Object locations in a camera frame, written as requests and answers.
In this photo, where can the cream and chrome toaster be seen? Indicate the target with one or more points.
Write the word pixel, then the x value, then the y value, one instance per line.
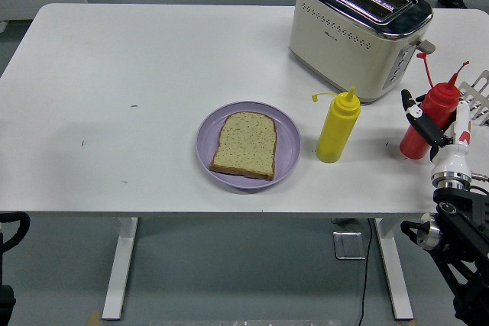
pixel 344 47

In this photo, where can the slice of bread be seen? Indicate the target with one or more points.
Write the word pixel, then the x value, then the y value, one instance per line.
pixel 244 142

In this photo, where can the white table leg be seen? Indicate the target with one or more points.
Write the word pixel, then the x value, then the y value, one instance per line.
pixel 118 265
pixel 393 265

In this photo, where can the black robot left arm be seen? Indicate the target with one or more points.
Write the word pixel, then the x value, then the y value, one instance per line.
pixel 5 303

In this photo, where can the purple plate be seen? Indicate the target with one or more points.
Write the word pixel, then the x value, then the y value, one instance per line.
pixel 206 142

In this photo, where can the metal floor plate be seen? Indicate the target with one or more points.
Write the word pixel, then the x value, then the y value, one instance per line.
pixel 347 246

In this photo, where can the silver metal rack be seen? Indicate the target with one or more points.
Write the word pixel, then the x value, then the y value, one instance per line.
pixel 482 79

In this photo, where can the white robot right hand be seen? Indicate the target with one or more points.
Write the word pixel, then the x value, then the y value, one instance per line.
pixel 454 158

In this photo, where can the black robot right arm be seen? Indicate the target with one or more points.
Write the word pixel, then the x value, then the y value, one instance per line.
pixel 462 226

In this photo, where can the yellow squeeze bottle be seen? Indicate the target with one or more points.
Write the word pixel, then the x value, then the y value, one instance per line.
pixel 336 127

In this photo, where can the red squeeze bottle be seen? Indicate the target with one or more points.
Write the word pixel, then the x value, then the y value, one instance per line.
pixel 439 104

